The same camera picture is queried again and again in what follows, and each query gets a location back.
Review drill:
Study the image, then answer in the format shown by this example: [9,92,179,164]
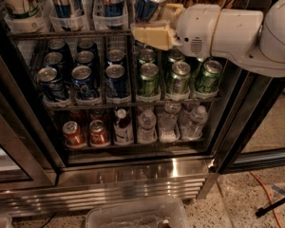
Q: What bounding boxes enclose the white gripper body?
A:
[176,4,220,58]

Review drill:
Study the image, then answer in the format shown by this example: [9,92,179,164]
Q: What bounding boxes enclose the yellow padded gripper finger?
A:
[162,3,185,18]
[130,22,181,50]

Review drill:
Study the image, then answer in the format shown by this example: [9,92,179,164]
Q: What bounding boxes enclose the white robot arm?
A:
[131,0,285,78]

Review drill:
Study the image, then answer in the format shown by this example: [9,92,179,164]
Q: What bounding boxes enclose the green can front middle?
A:
[166,61,191,95]

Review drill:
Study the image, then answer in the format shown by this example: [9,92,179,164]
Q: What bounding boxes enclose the green can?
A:
[195,60,222,94]
[166,61,191,95]
[138,63,159,97]

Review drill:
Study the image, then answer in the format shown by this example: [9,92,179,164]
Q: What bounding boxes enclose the green can front left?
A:
[138,63,159,97]

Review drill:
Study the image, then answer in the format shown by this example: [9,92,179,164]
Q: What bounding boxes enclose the green can front right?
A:
[195,60,222,94]

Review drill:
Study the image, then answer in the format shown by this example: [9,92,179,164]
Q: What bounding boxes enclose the blue can front right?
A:
[105,65,128,99]

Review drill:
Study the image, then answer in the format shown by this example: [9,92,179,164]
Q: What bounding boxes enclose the blue can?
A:
[105,65,128,99]
[37,67,68,102]
[71,66,100,100]

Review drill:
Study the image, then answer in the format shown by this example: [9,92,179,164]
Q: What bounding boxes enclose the blue can front middle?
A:
[71,66,100,100]

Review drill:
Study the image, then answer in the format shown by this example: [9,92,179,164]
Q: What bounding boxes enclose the stainless steel fridge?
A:
[0,0,285,219]

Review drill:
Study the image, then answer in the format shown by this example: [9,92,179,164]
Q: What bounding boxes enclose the blue can front left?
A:
[37,67,68,102]

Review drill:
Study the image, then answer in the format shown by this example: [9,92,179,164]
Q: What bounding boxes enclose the open fridge door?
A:
[208,0,285,175]

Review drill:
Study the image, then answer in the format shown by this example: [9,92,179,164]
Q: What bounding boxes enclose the white patterned tall can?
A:
[1,0,41,19]

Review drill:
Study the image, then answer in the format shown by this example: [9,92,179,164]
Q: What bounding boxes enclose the water bottle left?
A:
[138,109,156,143]

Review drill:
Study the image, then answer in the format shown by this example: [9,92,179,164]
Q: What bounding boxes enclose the water bottle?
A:
[159,104,181,142]
[180,105,208,140]
[138,109,156,143]

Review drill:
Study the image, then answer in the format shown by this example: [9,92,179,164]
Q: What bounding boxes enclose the water bottle middle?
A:
[159,104,181,142]

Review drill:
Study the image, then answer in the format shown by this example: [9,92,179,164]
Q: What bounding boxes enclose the water bottle right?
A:
[180,105,208,140]

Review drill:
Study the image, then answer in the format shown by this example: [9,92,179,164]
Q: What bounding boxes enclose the brown drink bottle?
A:
[114,108,134,145]

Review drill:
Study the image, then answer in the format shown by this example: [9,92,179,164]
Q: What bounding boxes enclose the clear plastic bin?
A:
[85,197,190,228]

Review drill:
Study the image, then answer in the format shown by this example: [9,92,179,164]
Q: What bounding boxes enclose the black stand leg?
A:
[256,197,285,218]

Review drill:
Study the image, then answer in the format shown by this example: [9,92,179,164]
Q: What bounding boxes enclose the orange cable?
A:
[249,170,283,228]

